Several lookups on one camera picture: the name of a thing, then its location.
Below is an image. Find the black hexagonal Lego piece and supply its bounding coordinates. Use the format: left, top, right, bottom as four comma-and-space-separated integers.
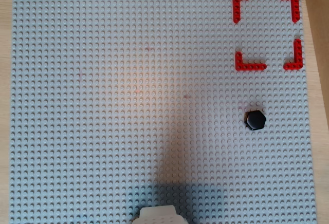
244, 109, 266, 132

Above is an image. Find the grey Lego baseplate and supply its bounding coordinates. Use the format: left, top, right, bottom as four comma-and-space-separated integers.
9, 0, 318, 224

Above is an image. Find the red L-shaped Lego beam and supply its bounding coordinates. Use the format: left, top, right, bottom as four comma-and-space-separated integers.
283, 39, 303, 70
232, 0, 252, 24
279, 0, 301, 24
234, 51, 268, 71

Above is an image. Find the brown cardboard box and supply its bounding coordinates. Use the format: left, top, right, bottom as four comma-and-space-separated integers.
304, 0, 329, 137

